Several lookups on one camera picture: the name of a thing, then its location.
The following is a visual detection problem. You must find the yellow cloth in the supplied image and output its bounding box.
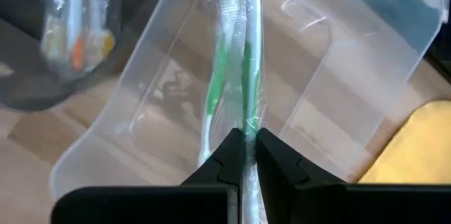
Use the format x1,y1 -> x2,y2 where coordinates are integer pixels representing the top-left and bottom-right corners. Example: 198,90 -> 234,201
357,99 -> 451,185

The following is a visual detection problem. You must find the clear plastic bin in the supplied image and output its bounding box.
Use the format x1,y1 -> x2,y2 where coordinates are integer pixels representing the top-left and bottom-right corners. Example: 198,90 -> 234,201
48,0 -> 447,199

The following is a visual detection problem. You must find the green toothbrush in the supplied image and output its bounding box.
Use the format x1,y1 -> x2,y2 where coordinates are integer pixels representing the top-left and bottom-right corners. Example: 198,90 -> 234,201
240,0 -> 266,224
196,0 -> 245,168

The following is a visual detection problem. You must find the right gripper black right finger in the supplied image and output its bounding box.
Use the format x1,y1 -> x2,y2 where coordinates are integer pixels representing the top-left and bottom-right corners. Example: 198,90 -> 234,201
256,127 -> 451,224

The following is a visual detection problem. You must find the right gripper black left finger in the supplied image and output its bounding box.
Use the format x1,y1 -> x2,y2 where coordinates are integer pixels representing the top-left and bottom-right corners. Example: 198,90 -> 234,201
51,128 -> 247,224

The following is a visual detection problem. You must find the dark grey plastic bin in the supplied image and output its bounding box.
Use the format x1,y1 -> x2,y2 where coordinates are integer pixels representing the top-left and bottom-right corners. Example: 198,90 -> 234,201
0,0 -> 177,113

